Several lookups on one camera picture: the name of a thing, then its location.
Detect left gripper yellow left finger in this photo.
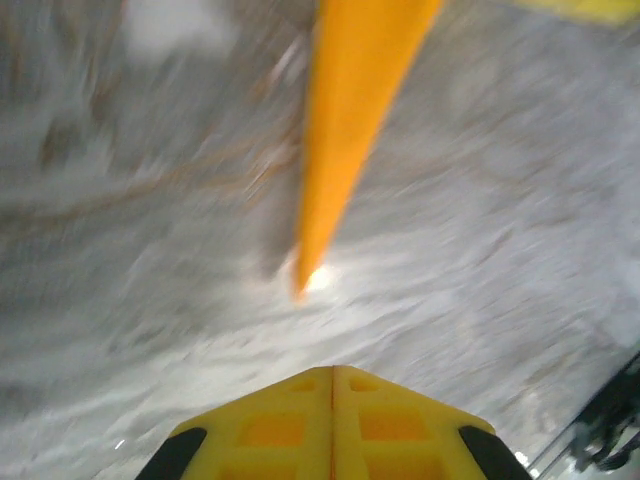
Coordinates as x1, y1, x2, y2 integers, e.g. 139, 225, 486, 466
133, 366, 334, 480

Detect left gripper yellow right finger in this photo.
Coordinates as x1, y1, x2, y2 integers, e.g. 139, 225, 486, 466
333, 364, 534, 480

